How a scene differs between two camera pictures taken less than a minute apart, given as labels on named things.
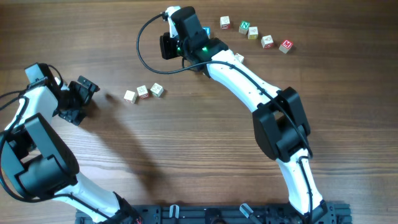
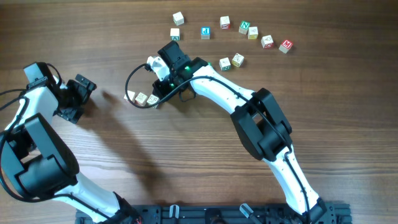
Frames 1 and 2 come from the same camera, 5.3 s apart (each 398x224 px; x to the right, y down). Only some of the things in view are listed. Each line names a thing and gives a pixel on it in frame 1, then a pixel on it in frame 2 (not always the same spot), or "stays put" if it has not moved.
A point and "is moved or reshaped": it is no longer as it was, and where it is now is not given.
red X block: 225,22 stays put
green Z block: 157,89 is moved or reshaped
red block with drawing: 142,92 -> 141,99
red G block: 130,96 stays put
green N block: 244,27 stays put
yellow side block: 252,32 stays put
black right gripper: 165,42 -> 157,86
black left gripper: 83,96 stays put
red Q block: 267,42 stays put
